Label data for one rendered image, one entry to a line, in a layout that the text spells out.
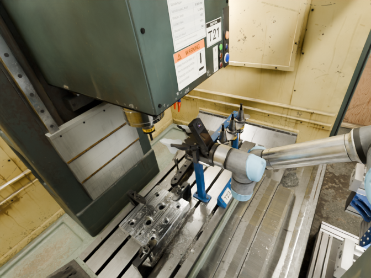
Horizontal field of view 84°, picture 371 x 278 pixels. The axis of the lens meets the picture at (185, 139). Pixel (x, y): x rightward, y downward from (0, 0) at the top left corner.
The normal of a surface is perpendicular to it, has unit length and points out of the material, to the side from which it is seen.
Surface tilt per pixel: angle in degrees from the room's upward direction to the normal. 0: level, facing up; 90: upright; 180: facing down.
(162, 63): 90
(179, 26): 90
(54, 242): 0
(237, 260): 8
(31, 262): 0
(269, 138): 24
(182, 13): 90
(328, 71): 89
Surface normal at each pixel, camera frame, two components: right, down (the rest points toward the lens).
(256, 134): -0.35, -0.48
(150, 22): 0.81, 0.28
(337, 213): -0.12, -0.78
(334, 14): -0.57, 0.56
